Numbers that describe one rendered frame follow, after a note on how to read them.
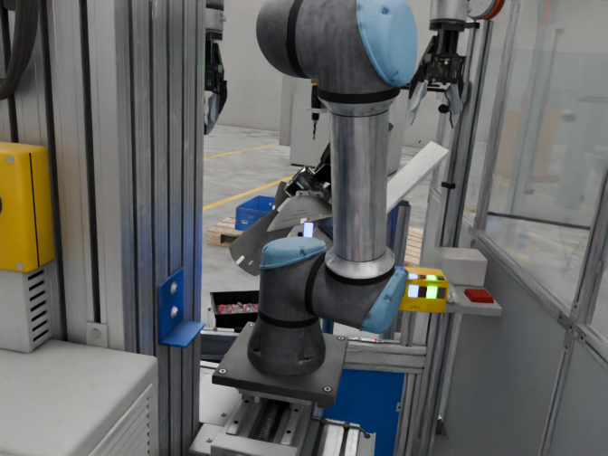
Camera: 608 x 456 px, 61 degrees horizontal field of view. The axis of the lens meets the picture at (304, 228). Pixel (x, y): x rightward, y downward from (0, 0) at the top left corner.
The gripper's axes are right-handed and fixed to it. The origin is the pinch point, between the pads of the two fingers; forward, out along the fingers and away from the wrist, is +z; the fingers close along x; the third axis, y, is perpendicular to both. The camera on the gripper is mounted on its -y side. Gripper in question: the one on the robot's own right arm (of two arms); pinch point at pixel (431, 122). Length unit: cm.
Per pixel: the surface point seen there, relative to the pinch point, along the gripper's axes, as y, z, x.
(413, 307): -9.4, 48.4, 3.9
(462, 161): -87, 20, 34
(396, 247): -59, 48, 7
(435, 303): -9.5, 47.0, 9.7
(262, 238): -52, 46, -40
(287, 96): -1088, 37, -81
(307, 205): -37, 30, -26
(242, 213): -344, 116, -82
